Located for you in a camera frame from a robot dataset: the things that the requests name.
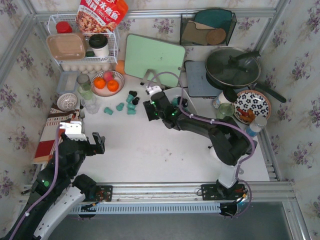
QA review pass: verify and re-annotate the white plastic storage basket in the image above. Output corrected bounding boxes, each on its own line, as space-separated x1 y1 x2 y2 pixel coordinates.
164 87 197 115

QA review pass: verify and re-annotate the black capsule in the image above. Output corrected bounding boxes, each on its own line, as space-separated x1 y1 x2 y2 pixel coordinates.
181 98 188 108
128 90 138 98

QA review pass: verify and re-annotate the grey microfibre cloth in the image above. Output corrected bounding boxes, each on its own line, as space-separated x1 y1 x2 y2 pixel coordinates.
246 139 258 155

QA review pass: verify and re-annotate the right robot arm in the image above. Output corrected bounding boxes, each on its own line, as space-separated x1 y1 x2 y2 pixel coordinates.
143 90 256 199

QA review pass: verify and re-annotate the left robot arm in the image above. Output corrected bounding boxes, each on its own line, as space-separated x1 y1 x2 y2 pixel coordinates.
2 132 106 240

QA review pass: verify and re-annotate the black capsule top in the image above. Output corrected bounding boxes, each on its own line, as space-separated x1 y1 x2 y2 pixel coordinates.
128 90 138 98

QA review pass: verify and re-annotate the striped orange cloth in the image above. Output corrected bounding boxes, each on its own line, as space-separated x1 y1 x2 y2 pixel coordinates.
32 104 80 164

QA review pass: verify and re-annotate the teal capsule top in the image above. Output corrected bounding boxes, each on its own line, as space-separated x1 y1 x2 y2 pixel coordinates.
126 94 134 103

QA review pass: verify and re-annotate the teal capsule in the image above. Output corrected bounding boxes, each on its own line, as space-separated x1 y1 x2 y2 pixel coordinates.
126 94 134 103
116 102 125 112
103 107 114 115

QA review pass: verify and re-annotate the teal capsule upper left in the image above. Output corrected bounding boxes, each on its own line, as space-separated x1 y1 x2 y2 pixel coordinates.
116 102 125 112

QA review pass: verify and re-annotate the grey induction cooker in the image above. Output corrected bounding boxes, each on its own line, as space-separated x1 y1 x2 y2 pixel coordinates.
184 60 222 98

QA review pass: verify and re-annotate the clear drinking glass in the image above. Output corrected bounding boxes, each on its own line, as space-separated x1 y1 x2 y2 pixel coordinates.
83 95 100 115

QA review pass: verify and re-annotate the white patterned strainer bowl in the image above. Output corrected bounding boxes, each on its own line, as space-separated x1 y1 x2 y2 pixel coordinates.
57 93 78 111

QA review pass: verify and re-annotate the teal capsule far left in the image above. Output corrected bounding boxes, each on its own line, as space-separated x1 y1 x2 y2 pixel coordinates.
103 107 114 115

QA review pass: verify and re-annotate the green cutting board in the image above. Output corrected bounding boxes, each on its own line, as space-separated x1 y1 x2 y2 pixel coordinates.
124 34 186 79

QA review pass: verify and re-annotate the fruit plate with oranges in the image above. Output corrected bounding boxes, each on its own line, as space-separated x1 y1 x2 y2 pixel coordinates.
90 70 125 97

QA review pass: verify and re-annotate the green tinted glass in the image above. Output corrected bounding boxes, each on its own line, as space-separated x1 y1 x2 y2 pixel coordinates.
76 74 93 101

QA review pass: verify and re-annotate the green glass cup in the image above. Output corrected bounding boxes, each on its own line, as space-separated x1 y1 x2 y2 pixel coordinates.
216 103 235 119

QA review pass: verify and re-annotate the clear container blue lid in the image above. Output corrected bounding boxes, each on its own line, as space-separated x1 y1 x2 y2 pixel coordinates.
56 71 79 95

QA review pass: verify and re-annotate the cartoon paper cup black lid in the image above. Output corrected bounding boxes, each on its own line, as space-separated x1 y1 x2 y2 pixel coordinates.
212 87 238 109

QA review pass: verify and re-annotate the black frying pan with lid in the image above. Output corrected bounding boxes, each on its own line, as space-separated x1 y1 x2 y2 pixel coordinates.
204 47 287 103

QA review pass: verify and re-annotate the egg tray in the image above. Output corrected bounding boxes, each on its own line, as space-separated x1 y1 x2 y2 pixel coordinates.
61 63 113 74

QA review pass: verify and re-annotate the white cup black lid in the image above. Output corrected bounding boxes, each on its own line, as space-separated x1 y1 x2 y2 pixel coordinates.
88 33 110 57

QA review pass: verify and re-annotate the round cork coaster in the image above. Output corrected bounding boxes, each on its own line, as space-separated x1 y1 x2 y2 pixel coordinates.
205 28 227 45

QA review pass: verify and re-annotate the floral plate with food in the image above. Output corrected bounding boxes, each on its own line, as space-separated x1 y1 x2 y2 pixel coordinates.
233 90 272 125

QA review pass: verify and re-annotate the black mesh organizer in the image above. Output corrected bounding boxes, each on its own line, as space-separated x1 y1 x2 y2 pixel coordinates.
179 8 237 46

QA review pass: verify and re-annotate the white pill bottle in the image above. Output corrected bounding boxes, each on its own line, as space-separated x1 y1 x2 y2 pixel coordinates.
245 115 267 138

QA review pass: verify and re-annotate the beige plastic container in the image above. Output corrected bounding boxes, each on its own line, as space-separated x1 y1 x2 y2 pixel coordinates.
46 32 87 61

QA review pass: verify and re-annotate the red snack bag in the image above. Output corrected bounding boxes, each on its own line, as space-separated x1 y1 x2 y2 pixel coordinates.
75 0 129 33

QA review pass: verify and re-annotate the red lid jar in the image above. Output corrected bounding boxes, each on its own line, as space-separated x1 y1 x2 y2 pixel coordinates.
55 21 73 34

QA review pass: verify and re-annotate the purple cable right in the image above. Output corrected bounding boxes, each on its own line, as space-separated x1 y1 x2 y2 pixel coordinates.
146 71 256 221

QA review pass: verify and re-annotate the white wire rack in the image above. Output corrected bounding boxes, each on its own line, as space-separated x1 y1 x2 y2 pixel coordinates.
46 13 120 65

